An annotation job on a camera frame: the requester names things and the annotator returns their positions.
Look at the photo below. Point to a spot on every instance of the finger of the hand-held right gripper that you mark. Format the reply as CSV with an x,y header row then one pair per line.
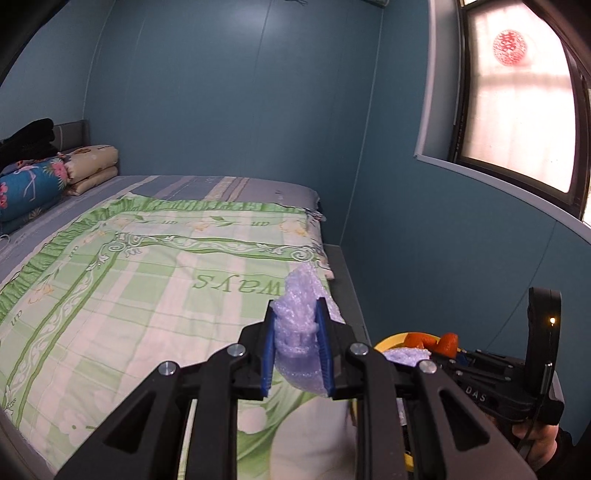
x,y
464,374
459,357

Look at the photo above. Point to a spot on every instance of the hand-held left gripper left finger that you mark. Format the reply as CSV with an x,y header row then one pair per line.
x,y
268,355

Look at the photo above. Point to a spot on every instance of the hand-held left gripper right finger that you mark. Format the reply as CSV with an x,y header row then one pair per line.
x,y
325,355

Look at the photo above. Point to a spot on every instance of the yellow rimmed black bin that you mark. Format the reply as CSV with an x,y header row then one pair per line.
x,y
385,344

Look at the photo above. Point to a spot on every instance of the person's right hand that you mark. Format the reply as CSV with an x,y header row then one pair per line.
x,y
538,443

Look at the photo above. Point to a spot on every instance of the green floral blanket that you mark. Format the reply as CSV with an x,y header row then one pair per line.
x,y
138,300

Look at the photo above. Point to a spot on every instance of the window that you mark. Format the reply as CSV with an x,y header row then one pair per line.
x,y
521,115

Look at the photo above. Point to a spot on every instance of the beige folded quilt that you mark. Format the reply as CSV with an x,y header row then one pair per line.
x,y
92,161

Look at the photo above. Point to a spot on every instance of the red paper window decoration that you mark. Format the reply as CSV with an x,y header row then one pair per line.
x,y
510,48

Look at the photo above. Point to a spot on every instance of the blue floral folded quilt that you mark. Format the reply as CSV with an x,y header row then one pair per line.
x,y
32,184

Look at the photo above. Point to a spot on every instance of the grey padded headboard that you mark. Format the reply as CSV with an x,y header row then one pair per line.
x,y
71,134

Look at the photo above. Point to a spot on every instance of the black clothing pile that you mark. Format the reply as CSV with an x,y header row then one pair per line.
x,y
27,138

